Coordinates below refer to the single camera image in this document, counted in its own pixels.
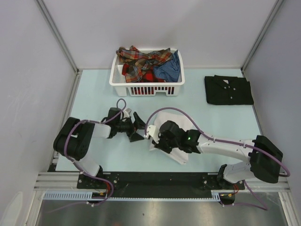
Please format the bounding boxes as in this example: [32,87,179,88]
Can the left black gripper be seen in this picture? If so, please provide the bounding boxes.
[115,112,147,142]

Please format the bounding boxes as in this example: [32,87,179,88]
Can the white long sleeve shirt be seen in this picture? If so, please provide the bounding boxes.
[153,111,194,165]

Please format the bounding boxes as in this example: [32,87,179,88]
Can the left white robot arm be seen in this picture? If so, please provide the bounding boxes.
[53,107,145,188]

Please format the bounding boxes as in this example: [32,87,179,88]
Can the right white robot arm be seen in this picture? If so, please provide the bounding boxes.
[146,121,283,189]

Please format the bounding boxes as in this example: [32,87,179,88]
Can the red black plaid shirt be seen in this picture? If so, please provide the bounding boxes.
[130,72,166,95]

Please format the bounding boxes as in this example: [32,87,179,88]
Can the white plastic laundry basket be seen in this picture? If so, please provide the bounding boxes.
[109,46,185,97]

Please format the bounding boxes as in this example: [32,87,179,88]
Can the blue checked shirt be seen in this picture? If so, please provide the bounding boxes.
[153,50,181,82]

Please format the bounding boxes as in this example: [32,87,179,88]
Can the brown plaid shirt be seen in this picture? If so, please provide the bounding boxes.
[116,46,173,83]

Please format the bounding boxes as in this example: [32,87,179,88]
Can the folded black shirt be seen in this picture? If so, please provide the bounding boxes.
[204,75,254,105]

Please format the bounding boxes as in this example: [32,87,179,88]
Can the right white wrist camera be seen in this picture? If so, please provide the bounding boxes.
[144,125,158,140]

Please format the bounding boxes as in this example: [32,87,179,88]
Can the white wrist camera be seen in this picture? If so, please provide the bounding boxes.
[144,125,158,140]
[121,108,132,120]

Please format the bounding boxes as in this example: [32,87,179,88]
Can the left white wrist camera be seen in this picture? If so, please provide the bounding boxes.
[121,108,132,120]

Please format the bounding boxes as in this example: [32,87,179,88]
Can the white slotted cable duct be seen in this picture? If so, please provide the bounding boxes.
[43,191,220,202]

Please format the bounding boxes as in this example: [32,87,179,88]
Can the aluminium frame rail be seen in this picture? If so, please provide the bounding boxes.
[34,172,79,191]

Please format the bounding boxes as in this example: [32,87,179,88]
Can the left aluminium corner post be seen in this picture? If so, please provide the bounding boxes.
[35,0,80,74]

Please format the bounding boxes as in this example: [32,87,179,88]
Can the aluminium corner post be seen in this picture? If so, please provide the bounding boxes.
[35,0,80,74]
[240,0,285,74]

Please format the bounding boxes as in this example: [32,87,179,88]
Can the right aluminium corner post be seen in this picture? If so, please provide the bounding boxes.
[240,0,285,74]

